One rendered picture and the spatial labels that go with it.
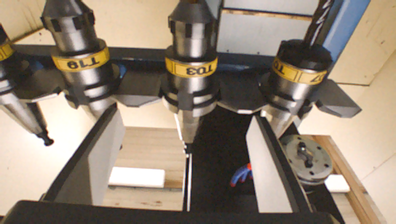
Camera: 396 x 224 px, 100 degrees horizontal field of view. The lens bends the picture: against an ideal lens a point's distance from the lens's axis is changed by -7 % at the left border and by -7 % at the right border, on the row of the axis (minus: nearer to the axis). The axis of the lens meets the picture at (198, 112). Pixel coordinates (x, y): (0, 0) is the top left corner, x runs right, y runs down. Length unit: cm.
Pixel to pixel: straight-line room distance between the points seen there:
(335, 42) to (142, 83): 23
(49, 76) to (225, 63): 21
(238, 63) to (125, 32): 107
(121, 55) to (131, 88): 6
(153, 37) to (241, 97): 106
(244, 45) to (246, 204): 58
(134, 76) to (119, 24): 104
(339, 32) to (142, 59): 23
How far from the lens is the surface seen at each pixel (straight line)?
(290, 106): 21
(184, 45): 16
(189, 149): 27
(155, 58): 24
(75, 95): 22
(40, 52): 31
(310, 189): 60
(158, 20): 118
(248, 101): 19
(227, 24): 75
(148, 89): 20
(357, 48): 158
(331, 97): 25
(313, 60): 19
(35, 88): 25
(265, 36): 80
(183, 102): 19
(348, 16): 26
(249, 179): 61
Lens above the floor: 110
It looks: 41 degrees up
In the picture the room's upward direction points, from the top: 176 degrees counter-clockwise
